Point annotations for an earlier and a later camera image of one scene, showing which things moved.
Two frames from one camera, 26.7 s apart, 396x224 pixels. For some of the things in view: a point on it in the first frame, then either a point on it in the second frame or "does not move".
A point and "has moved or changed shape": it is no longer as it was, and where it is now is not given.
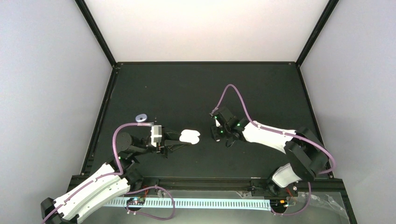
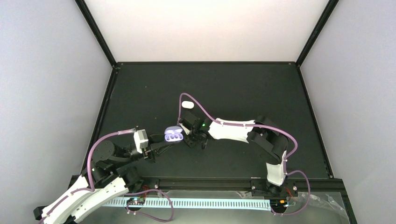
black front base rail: (208, 183) does not move
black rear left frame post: (97, 31) does not move
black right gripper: (215, 134) to (190, 143)
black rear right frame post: (324, 17) does not move
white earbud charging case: (190, 136) has moved or changed shape
